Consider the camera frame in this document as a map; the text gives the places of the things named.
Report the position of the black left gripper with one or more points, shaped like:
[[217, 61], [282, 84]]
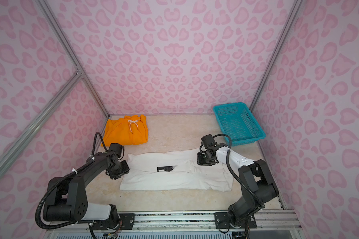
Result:
[[126, 170]]

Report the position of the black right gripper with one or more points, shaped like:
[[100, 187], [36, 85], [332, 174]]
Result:
[[200, 162]]

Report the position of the white patterned garment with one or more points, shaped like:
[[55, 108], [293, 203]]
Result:
[[174, 170]]

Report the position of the orange shorts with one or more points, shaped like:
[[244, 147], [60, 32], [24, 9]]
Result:
[[129, 130]]

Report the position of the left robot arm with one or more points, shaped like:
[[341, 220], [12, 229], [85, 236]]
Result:
[[65, 201]]

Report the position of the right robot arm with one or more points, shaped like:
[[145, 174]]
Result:
[[256, 181]]

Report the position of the teal plastic laundry basket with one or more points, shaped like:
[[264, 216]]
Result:
[[237, 121]]

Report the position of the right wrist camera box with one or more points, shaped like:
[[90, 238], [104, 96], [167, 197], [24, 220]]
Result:
[[208, 141]]

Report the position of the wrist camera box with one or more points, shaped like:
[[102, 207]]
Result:
[[118, 149], [208, 141]]

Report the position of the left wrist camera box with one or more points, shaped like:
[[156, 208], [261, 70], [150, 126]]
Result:
[[118, 149]]

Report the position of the aluminium diagonal frame bar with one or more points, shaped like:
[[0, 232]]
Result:
[[19, 145]]

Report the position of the aluminium frame post right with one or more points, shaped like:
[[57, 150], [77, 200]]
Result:
[[284, 34]]

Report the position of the aluminium frame post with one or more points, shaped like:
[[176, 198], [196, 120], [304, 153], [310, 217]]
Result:
[[64, 41], [284, 34]]

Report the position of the aluminium frame post left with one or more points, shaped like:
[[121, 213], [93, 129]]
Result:
[[64, 41]]

